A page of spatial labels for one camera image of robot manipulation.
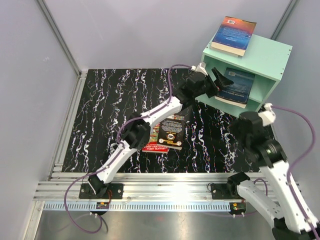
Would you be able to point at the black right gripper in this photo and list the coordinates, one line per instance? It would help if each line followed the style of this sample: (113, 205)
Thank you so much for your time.
(233, 128)

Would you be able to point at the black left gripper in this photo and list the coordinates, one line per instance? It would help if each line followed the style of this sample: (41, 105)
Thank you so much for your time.
(220, 82)

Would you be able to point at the dark blue paperback book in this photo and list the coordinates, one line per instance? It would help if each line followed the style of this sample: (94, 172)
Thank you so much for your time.
(238, 93)

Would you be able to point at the blue orange sunset book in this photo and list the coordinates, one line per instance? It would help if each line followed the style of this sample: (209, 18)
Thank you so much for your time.
(235, 33)

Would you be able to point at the black paperback book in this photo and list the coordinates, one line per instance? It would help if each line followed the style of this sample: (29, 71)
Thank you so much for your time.
(171, 132)

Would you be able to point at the red treehouse book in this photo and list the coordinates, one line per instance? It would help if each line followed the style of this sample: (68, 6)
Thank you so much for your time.
(152, 146)

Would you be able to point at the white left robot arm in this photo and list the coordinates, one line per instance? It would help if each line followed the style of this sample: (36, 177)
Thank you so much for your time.
(134, 134)

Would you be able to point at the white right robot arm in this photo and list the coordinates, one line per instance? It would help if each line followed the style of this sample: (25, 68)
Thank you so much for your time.
(290, 218)

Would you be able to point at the mint green wooden shelf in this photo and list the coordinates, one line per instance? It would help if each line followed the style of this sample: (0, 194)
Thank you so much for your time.
(265, 58)

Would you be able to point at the right control board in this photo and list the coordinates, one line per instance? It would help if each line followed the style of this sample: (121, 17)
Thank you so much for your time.
(238, 208)

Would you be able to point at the control board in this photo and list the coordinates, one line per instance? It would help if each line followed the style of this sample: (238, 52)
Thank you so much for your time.
(102, 205)
(238, 208)

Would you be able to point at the black marbled table mat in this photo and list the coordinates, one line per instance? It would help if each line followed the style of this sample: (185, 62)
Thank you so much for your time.
(110, 96)

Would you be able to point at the left control board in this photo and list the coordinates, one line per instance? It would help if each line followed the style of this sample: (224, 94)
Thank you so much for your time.
(102, 205)

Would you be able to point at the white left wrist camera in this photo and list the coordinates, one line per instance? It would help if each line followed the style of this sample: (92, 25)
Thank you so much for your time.
(201, 67)

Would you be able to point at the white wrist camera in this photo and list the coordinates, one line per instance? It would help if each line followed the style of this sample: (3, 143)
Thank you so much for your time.
(267, 115)
(201, 67)

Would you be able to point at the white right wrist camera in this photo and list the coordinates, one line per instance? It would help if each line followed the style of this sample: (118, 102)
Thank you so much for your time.
(267, 115)

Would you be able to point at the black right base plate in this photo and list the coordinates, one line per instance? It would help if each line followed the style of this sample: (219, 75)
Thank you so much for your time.
(224, 191)

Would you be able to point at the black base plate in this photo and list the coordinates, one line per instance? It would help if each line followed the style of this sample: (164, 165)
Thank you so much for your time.
(113, 191)
(224, 191)

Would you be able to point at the right aluminium frame post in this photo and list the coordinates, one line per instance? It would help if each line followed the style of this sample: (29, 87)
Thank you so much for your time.
(284, 19)

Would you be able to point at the aluminium frame post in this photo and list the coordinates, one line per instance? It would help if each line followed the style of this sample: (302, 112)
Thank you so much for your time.
(58, 35)
(284, 19)

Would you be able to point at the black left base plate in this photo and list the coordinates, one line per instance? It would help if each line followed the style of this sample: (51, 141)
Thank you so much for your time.
(113, 191)

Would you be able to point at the left aluminium frame post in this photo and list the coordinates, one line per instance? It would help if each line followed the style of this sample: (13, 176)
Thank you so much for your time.
(58, 35)

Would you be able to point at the aluminium mounting rail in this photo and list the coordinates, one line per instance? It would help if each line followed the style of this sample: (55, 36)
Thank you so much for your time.
(138, 187)

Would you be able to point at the white slotted cable duct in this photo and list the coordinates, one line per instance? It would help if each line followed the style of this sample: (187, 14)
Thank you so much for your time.
(144, 206)

